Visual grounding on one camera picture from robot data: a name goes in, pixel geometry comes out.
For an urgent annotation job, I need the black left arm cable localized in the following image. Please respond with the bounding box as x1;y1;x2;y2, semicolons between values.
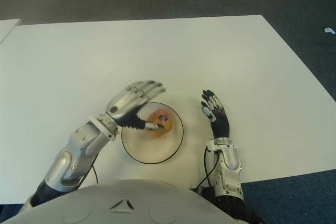
78;165;99;187

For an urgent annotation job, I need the red apple with blue sticker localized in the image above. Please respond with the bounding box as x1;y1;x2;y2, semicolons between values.
145;108;174;139

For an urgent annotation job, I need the grey robot torso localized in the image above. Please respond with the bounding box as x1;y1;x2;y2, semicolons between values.
0;179;253;224

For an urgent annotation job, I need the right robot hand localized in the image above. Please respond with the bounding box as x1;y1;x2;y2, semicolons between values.
201;89;232;141

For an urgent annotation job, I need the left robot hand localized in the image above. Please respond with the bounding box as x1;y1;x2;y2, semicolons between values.
105;79;167;132

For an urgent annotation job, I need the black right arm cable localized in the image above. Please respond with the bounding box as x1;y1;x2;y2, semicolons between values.
190;147;219;191

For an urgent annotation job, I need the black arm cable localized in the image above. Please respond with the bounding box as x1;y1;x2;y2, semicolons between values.
190;147;219;191
78;165;99;187

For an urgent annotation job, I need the white plate with black rim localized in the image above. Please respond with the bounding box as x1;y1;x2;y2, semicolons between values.
121;102;184;165

